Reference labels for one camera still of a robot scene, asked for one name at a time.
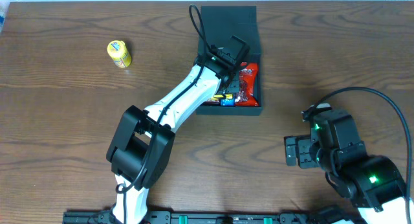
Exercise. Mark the red hacks sweets bag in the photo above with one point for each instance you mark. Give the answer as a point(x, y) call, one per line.
point(247, 77)

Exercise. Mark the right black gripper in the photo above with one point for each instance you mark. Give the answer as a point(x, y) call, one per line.
point(298, 151)

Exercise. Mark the blue oreo cookie pack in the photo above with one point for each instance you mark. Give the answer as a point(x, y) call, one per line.
point(227, 102)

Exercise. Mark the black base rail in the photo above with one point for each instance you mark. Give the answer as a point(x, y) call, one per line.
point(226, 218)

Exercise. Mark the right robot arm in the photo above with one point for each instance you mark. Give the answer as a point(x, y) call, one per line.
point(371, 183)

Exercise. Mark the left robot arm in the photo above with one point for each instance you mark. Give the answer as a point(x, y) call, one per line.
point(141, 146)

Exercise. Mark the yellow peanut butter snack packet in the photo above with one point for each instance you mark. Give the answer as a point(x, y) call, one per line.
point(218, 97)

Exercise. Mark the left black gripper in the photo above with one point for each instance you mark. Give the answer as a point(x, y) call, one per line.
point(231, 86)

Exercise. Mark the yellow round candy container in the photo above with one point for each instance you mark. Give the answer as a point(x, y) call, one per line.
point(119, 53)

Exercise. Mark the dark green box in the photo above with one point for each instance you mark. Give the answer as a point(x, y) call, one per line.
point(222, 22)

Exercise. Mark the red hello panda box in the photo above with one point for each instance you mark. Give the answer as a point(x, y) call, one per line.
point(211, 102)

